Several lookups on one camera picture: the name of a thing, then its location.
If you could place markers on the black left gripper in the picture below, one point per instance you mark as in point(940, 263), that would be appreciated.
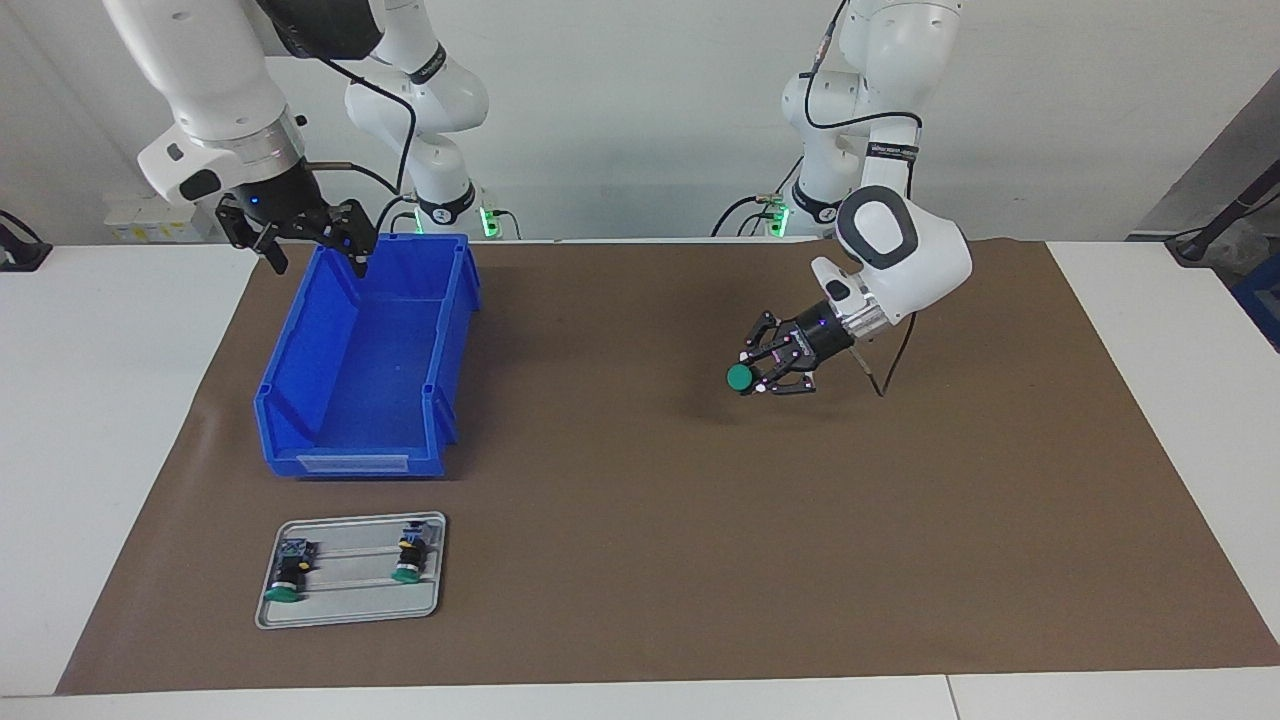
point(825, 340)

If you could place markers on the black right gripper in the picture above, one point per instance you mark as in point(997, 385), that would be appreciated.
point(275, 198)

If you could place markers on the green push button switch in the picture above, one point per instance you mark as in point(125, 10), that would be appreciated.
point(408, 558)
point(288, 575)
point(741, 377)

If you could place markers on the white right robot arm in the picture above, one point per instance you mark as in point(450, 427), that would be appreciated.
point(215, 80)

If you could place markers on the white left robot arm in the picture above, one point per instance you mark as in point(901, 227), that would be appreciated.
point(920, 260)

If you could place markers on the brown table mat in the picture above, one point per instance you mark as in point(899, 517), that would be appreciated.
point(700, 500)

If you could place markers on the blue plastic storage bin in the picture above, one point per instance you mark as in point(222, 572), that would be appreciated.
point(370, 400)

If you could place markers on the black table clamp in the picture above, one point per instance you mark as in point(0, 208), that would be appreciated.
point(20, 255)

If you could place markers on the grey metal tray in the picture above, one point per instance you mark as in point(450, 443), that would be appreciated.
point(350, 605)

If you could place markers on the black stand pole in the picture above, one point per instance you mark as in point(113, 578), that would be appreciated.
point(1235, 210)

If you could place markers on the blue crate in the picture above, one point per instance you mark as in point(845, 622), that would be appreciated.
point(1262, 305)

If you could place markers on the white wall socket box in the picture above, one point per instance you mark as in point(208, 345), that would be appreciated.
point(130, 222)

